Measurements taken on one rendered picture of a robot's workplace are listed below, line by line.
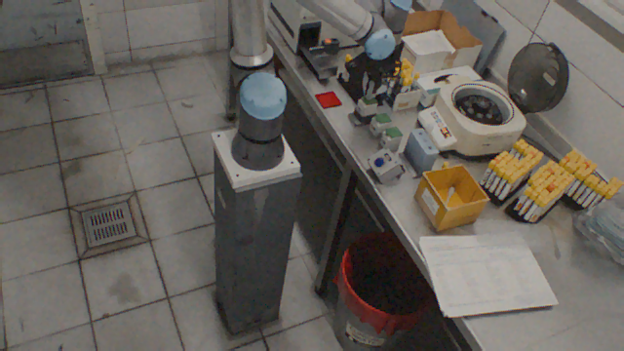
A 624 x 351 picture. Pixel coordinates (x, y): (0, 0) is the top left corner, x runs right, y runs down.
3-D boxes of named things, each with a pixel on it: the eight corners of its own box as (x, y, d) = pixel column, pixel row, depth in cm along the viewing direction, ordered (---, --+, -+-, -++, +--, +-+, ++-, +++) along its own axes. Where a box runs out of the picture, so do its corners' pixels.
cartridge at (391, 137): (378, 144, 159) (383, 129, 154) (391, 141, 160) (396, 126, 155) (384, 154, 156) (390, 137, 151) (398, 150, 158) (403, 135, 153)
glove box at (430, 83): (407, 92, 179) (414, 69, 172) (461, 81, 188) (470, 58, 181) (426, 114, 172) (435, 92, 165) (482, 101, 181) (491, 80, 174)
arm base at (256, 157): (234, 173, 139) (236, 146, 132) (227, 135, 149) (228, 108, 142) (289, 169, 143) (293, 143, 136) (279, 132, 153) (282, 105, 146)
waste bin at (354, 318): (307, 301, 217) (323, 240, 185) (381, 275, 231) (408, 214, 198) (348, 385, 195) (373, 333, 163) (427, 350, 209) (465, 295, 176)
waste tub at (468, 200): (411, 196, 146) (422, 172, 139) (451, 186, 151) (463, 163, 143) (436, 233, 138) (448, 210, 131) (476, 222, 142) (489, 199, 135)
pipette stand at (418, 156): (398, 154, 157) (406, 131, 149) (417, 151, 159) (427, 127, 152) (412, 178, 151) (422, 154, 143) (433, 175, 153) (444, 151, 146)
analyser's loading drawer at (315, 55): (294, 45, 186) (296, 32, 182) (311, 42, 188) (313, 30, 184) (319, 79, 174) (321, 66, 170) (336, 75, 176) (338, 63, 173)
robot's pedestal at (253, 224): (231, 335, 202) (235, 192, 139) (215, 293, 214) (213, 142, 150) (278, 319, 210) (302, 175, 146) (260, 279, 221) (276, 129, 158)
